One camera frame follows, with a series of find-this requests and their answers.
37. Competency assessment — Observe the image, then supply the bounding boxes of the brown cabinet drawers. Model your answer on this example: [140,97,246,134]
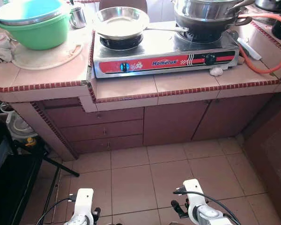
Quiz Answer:
[43,97,145,154]

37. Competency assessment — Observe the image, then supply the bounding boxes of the brown cabinet door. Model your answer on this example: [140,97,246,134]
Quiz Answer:
[143,99,209,146]
[192,94,272,141]

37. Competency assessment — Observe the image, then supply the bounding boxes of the black stand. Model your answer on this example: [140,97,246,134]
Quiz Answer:
[0,120,80,225]

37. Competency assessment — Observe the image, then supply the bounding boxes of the small yellow item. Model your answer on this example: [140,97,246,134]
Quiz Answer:
[24,136,38,147]

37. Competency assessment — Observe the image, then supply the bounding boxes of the white pot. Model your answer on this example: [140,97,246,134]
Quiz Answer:
[0,103,36,141]

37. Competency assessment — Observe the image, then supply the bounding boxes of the white garlic bulb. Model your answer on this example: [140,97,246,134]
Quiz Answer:
[210,66,225,77]

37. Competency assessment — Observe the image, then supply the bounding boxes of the steel red gas stove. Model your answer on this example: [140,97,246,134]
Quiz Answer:
[91,29,240,79]

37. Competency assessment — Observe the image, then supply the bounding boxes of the round beige cutting board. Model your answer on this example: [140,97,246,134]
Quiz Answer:
[12,40,84,71]

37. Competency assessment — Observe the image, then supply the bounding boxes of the white knife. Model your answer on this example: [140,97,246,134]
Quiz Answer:
[237,37,262,61]

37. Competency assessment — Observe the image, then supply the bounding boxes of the black wok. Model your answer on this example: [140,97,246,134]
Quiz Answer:
[174,12,252,44]

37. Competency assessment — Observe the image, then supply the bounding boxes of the grey rag cloth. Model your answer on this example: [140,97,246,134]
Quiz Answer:
[0,35,15,65]

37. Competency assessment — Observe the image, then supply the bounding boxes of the green plastic basin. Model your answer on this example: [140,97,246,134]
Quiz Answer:
[0,12,71,51]

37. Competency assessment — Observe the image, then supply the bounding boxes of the steel frying pan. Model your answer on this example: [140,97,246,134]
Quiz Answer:
[93,7,189,41]

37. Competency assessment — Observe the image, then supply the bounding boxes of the steel mug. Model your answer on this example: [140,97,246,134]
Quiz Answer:
[68,6,87,29]

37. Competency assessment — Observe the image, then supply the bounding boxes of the steel steamer pot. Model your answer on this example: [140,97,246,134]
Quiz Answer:
[172,0,256,22]

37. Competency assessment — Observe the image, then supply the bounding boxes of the round brown board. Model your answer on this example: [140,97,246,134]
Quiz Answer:
[98,0,148,14]

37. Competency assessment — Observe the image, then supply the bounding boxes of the light blue plastic basin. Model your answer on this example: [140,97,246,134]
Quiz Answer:
[0,0,69,26]

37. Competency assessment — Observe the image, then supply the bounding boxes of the steel lidded pot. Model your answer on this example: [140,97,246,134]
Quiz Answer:
[255,0,281,12]

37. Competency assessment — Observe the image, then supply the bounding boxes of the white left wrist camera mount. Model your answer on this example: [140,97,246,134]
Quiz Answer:
[65,188,95,225]

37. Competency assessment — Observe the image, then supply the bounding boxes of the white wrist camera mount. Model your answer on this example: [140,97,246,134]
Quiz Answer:
[65,188,95,225]
[183,179,211,224]

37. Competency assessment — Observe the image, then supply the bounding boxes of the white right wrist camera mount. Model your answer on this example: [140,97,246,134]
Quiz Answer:
[183,179,211,224]

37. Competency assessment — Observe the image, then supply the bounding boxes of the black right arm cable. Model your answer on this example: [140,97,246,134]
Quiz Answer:
[173,187,242,225]

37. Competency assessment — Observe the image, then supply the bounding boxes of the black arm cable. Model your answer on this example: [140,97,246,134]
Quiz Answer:
[35,197,75,225]
[173,187,242,225]

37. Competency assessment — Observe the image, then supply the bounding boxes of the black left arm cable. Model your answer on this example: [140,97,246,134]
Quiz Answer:
[35,197,75,225]

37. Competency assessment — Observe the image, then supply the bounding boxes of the orange gas hose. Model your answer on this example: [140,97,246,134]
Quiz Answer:
[238,13,281,75]

